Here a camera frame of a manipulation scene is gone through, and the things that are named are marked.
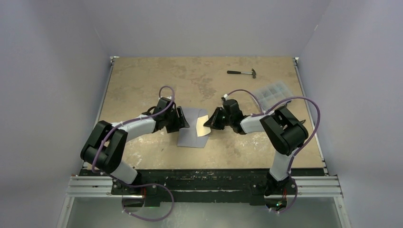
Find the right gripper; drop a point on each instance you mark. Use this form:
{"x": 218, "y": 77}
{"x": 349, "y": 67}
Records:
{"x": 213, "y": 122}

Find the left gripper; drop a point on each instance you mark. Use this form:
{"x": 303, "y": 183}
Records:
{"x": 180, "y": 121}

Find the cream letter paper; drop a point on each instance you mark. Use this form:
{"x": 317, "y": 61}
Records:
{"x": 202, "y": 130}

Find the grey envelope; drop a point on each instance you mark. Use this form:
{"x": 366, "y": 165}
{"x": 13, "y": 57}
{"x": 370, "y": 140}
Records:
{"x": 188, "y": 136}

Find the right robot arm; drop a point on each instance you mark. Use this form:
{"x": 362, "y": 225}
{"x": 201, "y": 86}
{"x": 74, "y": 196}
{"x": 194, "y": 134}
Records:
{"x": 285, "y": 132}

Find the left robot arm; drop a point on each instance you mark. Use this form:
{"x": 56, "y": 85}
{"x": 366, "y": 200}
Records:
{"x": 105, "y": 146}

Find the clear plastic screw box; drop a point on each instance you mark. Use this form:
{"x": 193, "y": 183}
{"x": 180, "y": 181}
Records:
{"x": 270, "y": 94}

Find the black handled hammer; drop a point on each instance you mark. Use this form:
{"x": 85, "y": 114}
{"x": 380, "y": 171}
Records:
{"x": 252, "y": 73}

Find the black base frame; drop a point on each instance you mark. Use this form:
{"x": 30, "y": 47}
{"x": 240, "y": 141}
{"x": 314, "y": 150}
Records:
{"x": 194, "y": 186}

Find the aluminium rail frame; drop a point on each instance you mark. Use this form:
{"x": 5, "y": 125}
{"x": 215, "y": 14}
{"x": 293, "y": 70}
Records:
{"x": 200, "y": 82}

